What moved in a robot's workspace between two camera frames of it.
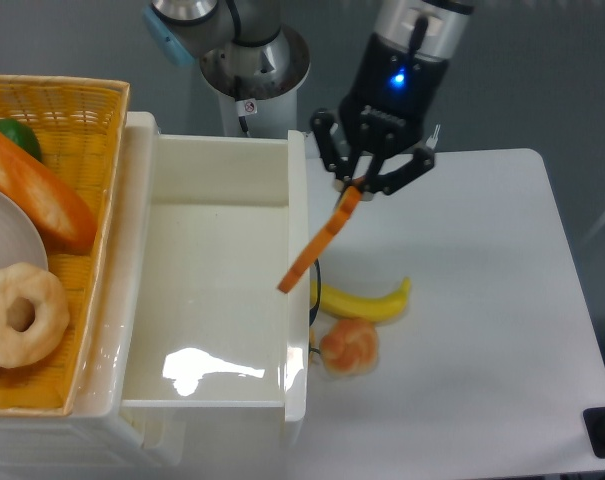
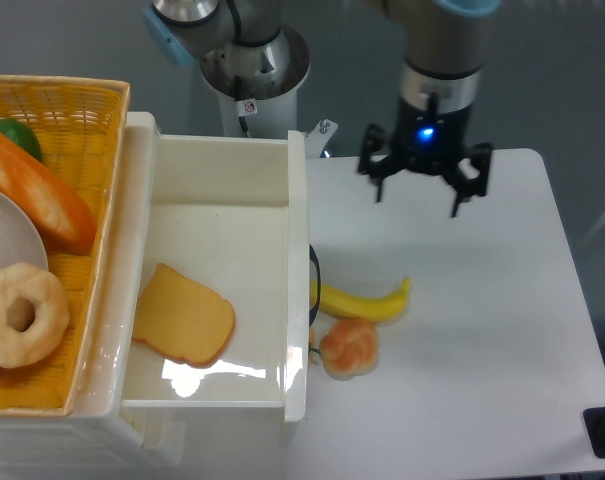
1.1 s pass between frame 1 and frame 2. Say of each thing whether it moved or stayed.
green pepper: stayed
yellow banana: stayed
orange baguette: stayed
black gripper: moved
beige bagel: stayed
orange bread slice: moved
